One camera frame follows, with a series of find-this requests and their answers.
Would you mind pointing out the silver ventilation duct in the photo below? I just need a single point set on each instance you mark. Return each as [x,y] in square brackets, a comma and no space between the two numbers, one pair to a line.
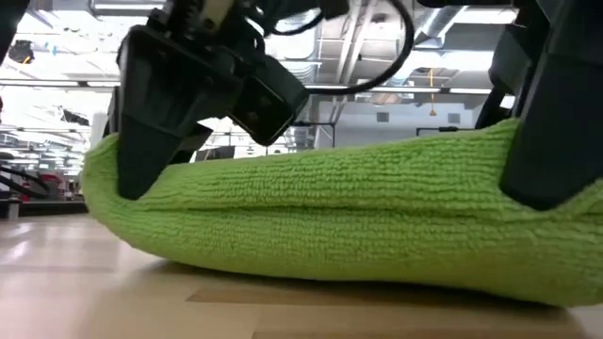
[306,47]

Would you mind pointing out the grey wall vent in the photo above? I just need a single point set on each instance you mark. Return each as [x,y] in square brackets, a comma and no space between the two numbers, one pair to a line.
[382,117]
[453,117]

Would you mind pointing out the black metal table frame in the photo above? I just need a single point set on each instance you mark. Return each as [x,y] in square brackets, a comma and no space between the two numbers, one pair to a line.
[47,207]

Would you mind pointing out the black background monitor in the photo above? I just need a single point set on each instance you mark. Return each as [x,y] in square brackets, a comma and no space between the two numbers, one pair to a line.
[216,153]

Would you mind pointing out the black background frame stand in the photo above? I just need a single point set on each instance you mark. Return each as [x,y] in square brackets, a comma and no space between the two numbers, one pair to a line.
[447,129]
[325,124]

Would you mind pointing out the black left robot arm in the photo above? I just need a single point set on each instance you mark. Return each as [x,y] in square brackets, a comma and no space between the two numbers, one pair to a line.
[292,7]

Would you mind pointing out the black round ceiling fixture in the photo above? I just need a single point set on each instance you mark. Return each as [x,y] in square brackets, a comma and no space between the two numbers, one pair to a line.
[21,51]

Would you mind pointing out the white round column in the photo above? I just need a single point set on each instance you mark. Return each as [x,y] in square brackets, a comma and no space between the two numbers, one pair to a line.
[98,129]

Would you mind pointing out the green microfiber towel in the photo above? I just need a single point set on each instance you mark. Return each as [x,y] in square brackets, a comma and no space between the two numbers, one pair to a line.
[330,212]

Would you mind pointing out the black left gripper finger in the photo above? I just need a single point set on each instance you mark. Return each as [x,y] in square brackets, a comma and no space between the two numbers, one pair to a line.
[190,143]
[141,160]

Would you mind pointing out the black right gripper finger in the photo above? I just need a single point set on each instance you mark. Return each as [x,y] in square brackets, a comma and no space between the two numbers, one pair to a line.
[490,110]
[560,141]

